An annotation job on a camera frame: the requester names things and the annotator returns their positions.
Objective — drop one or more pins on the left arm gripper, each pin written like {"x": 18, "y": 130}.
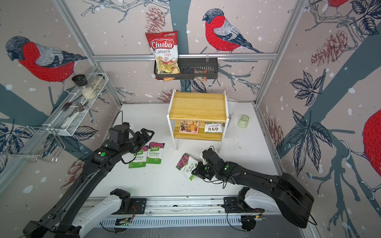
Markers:
{"x": 143, "y": 141}

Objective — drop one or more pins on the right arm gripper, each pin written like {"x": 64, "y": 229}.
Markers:
{"x": 199, "y": 169}

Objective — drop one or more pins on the white mimosa seed bag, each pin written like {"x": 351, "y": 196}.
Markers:
{"x": 186, "y": 165}

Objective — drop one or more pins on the green seed bag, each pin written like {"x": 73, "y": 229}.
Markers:
{"x": 139, "y": 159}
{"x": 155, "y": 153}

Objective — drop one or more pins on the white seed packet shelf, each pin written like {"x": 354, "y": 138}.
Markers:
{"x": 213, "y": 127}

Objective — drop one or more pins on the picture seed packet shelf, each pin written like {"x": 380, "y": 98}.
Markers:
{"x": 189, "y": 127}

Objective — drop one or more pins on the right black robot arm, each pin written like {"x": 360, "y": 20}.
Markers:
{"x": 292, "y": 199}

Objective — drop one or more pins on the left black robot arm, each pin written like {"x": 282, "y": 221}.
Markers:
{"x": 58, "y": 222}

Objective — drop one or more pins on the wooden two-tier shelf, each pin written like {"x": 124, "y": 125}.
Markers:
{"x": 201, "y": 107}

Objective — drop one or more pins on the red Chuba cassava chips bag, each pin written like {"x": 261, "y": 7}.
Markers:
{"x": 164, "y": 47}

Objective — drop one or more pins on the green glass cup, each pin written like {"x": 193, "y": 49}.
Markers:
{"x": 243, "y": 121}

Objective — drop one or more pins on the black lid grinder bottle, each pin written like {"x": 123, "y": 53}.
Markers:
{"x": 86, "y": 89}

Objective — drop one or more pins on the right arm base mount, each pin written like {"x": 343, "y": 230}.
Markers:
{"x": 238, "y": 205}

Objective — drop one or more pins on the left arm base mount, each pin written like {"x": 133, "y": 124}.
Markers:
{"x": 129, "y": 205}

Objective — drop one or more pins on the white wire wall rack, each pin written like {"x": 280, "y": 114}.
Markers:
{"x": 66, "y": 123}

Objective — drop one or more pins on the fork in wire rack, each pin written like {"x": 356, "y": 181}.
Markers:
{"x": 68, "y": 104}

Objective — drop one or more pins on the black wall basket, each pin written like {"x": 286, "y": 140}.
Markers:
{"x": 193, "y": 67}

